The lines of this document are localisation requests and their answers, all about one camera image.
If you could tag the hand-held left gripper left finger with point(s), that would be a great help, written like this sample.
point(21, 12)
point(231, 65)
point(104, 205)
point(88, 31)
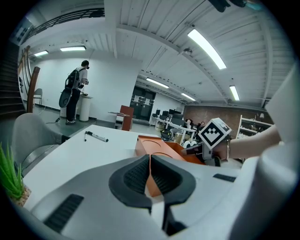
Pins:
point(98, 199)

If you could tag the ceiling dome sensor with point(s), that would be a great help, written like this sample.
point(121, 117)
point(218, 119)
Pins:
point(188, 50)

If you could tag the black mezzanine railing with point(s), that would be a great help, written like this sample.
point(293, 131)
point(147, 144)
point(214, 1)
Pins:
point(65, 18)

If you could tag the black double door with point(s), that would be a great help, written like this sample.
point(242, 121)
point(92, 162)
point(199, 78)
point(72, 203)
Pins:
point(143, 103)

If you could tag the white table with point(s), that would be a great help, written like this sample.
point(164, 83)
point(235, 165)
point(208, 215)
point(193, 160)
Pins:
point(93, 150)

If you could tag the wooden stair post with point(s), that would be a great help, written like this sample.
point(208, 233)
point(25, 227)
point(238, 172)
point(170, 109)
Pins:
point(32, 89)

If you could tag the row of black monitors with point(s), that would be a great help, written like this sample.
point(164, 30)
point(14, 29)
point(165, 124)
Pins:
point(168, 114)

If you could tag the person's right forearm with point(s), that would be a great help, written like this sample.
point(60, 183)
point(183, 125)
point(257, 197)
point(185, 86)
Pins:
point(253, 145)

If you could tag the white pet carrier backpack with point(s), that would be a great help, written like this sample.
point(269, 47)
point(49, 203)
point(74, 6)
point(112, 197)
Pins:
point(194, 142)

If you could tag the black head-worn camera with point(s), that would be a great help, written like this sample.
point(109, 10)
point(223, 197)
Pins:
point(222, 4)

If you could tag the orange block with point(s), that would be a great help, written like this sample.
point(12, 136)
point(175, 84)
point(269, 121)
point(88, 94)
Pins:
point(164, 147)

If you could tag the small green potted plant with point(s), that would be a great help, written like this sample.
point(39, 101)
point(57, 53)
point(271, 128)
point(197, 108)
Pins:
point(10, 180)

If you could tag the brown wooden lectern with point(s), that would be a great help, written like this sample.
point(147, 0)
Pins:
point(127, 118)

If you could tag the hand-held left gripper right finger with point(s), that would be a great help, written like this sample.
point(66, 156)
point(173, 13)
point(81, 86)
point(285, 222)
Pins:
point(199, 199)

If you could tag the white cylindrical pedestal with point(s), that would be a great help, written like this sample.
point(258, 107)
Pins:
point(84, 109)

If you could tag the dark staircase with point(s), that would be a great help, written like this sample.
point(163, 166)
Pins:
point(9, 89)

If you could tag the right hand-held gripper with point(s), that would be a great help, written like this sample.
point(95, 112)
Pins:
point(214, 133)

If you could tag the grey side stand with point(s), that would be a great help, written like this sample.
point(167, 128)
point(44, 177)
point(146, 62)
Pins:
point(117, 116)

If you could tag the white metal frame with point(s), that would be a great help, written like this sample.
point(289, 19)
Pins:
point(253, 127)

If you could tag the person's right hand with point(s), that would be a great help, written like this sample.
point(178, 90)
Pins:
point(221, 150)

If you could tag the grey plastic chair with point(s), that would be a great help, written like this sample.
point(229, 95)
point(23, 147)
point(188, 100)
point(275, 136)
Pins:
point(30, 136)

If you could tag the black and white marker pen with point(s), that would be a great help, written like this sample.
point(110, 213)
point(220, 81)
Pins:
point(97, 136)

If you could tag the long white office desk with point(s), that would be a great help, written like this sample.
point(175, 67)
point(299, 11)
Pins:
point(174, 124)

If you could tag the grey folding chair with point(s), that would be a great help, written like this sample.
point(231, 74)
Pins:
point(38, 93)

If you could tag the white round-eyed devices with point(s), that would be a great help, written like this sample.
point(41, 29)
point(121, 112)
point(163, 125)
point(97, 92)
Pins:
point(187, 143)

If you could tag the long ceiling light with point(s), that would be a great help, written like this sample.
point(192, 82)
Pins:
point(188, 97)
point(234, 93)
point(207, 48)
point(73, 48)
point(41, 53)
point(157, 83)

